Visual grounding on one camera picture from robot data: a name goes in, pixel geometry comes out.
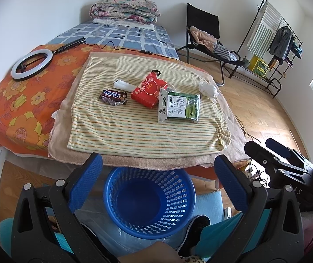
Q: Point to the beige towel underneath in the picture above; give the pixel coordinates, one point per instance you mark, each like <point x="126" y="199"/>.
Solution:
<point x="60" y="133"/>

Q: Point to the Snickers bar wrapper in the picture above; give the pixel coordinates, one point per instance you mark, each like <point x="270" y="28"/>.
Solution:
<point x="113" y="97"/>

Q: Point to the dark hanging jacket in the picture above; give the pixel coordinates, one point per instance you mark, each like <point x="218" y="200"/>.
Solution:
<point x="281" y="43"/>

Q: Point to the yellow crate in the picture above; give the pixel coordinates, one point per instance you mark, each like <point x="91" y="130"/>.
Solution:
<point x="258" y="66"/>

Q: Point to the black folding chair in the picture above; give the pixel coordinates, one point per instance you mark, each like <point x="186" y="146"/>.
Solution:
<point x="209" y="23"/>

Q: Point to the black clothes rack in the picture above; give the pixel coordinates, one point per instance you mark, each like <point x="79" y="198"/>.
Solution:
<point x="272" y="82"/>

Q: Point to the white ring light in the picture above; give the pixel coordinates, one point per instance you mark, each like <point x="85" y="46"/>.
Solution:
<point x="35" y="62"/>

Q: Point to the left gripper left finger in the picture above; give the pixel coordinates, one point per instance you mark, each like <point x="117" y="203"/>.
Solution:
<point x="45" y="228"/>

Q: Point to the white tissue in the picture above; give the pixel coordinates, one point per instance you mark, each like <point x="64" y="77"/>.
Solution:
<point x="208" y="90"/>

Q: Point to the striped hanging cloth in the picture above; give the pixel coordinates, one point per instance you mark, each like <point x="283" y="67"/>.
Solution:
<point x="269" y="20"/>

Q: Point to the blue plastic trash basket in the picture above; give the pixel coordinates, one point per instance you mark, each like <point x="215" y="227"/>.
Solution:
<point x="149" y="204"/>

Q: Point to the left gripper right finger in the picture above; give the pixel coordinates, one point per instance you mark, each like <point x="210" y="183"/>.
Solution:
<point x="270" y="229"/>

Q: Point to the orange floral bedsheet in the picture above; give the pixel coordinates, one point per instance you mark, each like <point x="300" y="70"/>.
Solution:
<point x="26" y="106"/>

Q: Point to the striped yellow towel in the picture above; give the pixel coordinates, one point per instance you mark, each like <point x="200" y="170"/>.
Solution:
<point x="133" y="129"/>

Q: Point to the green white package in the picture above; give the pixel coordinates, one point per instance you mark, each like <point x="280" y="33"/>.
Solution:
<point x="175" y="105"/>

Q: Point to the folded floral quilt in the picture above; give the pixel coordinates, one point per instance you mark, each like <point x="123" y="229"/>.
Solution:
<point x="139" y="11"/>

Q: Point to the red medicine box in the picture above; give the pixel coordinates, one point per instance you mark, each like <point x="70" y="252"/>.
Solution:
<point x="147" y="92"/>

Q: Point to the blue checked bedsheet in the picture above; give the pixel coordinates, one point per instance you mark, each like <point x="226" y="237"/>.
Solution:
<point x="155" y="40"/>

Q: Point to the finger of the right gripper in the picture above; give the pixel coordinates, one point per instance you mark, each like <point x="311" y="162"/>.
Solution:
<point x="291" y="155"/>
<point x="268" y="160"/>

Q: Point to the clothes on chair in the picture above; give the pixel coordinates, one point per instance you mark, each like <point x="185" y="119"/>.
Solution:
<point x="211" y="43"/>

